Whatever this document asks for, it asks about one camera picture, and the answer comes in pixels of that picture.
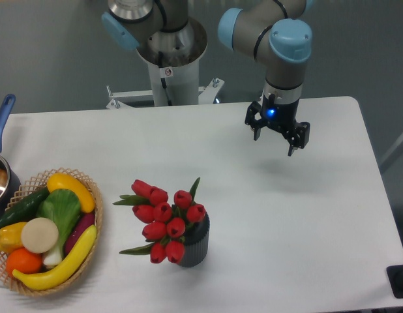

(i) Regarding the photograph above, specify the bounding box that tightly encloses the yellow toy squash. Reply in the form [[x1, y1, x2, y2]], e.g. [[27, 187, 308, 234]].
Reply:
[[46, 173, 95, 213]]

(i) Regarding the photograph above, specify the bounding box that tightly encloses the black pedestal cable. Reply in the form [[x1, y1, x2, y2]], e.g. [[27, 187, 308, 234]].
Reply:
[[157, 51, 173, 107]]

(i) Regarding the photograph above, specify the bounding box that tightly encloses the woven wicker basket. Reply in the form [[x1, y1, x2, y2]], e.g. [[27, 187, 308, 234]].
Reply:
[[0, 168, 103, 296]]

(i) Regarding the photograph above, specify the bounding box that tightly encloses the white metal base frame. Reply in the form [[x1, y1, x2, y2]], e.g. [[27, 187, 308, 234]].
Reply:
[[106, 78, 225, 110]]

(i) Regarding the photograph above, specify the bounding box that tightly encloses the green toy cucumber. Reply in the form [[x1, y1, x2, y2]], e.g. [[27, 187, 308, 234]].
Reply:
[[0, 188, 50, 229]]

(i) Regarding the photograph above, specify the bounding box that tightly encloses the orange toy fruit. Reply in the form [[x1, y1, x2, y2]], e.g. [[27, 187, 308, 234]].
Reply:
[[6, 248, 42, 277]]

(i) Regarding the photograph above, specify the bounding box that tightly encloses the green toy bok choy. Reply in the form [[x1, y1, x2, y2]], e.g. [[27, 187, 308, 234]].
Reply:
[[36, 189, 81, 269]]

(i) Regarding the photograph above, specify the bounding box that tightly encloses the yellow toy banana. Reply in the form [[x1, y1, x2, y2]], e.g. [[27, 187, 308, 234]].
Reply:
[[12, 225, 97, 291]]

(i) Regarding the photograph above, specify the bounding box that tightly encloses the purple toy sweet potato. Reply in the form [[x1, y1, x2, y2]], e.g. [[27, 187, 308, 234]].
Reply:
[[64, 213, 95, 255]]

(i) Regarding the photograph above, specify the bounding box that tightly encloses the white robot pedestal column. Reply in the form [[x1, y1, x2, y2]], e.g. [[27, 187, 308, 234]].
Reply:
[[137, 17, 207, 106]]

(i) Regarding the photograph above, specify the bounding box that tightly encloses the yellow toy bell pepper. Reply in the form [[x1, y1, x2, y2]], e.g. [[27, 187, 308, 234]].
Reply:
[[0, 222, 27, 254]]

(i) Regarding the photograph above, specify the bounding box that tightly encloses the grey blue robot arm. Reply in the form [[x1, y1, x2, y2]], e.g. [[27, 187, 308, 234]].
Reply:
[[101, 1, 312, 151]]

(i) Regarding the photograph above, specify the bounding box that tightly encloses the black device at edge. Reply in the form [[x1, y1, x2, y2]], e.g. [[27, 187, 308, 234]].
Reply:
[[386, 265, 403, 299]]

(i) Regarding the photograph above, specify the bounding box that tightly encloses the white furniture leg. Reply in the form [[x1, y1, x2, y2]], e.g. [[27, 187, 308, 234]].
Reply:
[[379, 132, 403, 174]]

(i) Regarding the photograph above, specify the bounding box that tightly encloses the dark grey ribbed vase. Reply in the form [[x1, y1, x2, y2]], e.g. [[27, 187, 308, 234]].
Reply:
[[178, 213, 211, 267]]

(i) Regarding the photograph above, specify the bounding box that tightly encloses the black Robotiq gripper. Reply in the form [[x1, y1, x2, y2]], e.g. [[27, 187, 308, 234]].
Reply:
[[245, 94, 310, 157]]

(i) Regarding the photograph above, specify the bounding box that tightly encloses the blue handled saucepan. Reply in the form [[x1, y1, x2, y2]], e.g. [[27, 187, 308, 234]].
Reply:
[[0, 94, 20, 218]]

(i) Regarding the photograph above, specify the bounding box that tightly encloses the beige round toy disc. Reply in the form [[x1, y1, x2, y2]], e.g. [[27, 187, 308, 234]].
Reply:
[[21, 217, 59, 254]]

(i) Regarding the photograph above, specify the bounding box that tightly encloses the red tulip bouquet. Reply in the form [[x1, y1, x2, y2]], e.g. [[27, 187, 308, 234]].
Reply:
[[113, 178, 207, 265]]

